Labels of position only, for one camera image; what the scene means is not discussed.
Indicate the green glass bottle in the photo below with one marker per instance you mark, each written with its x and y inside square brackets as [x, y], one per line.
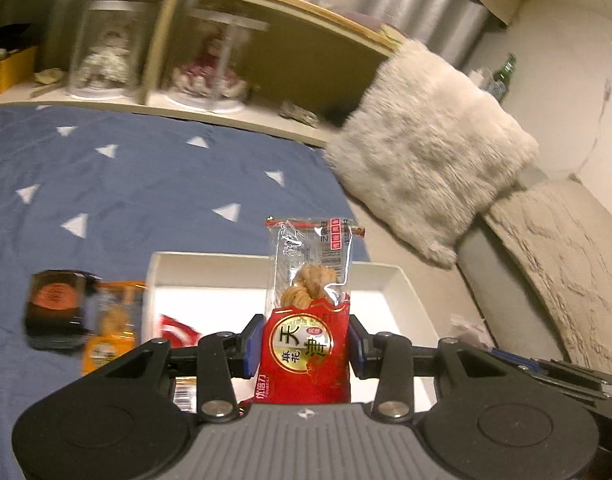
[503, 80]

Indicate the black packet with red pastry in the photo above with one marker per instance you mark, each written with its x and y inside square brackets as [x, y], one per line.
[53, 305]

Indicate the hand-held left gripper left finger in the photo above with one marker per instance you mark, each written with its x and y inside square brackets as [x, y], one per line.
[252, 347]

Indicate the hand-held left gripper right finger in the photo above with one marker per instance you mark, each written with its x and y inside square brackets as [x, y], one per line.
[358, 350]

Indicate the crumpled clear plastic packet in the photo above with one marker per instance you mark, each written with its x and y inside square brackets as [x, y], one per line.
[468, 332]

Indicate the white shallow cardboard box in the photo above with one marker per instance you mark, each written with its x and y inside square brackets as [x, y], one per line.
[211, 305]

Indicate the orange twisted-dough snack packet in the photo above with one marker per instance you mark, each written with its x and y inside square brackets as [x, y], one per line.
[108, 345]

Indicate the red white swirl packet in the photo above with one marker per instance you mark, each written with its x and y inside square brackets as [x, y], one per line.
[178, 332]

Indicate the grey upholstered bed edge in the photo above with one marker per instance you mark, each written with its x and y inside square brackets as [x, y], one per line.
[491, 285]

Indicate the yellow box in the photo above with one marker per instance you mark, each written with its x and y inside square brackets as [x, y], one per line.
[6, 73]

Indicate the red twisted-dough snack packet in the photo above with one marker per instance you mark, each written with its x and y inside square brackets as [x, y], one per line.
[306, 350]

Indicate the red-dressed doll in clear case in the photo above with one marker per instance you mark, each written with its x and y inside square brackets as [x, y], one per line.
[211, 70]

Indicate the small beige ornament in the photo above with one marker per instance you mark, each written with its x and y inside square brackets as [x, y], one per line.
[48, 76]

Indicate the wooden shelf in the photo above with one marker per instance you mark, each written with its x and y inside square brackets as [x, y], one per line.
[286, 55]

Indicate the small grey-brown ornament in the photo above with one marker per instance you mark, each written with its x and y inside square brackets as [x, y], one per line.
[298, 111]

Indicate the orange snack packet barcode label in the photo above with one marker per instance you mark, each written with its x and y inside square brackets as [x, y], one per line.
[186, 394]

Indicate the white-dressed doll in clear case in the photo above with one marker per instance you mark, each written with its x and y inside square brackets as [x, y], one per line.
[106, 60]

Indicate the white fluffy pillow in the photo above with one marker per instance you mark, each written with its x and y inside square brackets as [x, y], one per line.
[426, 160]

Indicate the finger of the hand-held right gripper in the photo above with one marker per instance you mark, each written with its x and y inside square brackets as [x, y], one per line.
[516, 358]
[576, 386]

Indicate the beige textured cushion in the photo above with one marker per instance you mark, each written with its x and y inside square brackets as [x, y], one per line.
[561, 270]

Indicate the blue quilt with white triangles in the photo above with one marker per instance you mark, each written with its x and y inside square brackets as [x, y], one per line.
[136, 185]

